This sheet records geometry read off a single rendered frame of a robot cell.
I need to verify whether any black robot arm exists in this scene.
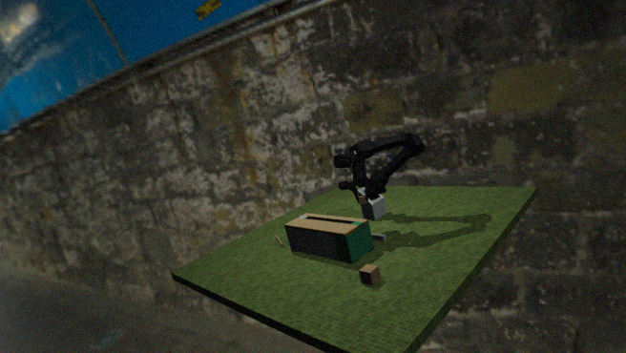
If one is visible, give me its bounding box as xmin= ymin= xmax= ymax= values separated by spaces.
xmin=334 ymin=132 xmax=426 ymax=200

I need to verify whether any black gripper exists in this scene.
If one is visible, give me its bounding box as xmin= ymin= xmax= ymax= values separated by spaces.
xmin=339 ymin=165 xmax=383 ymax=203

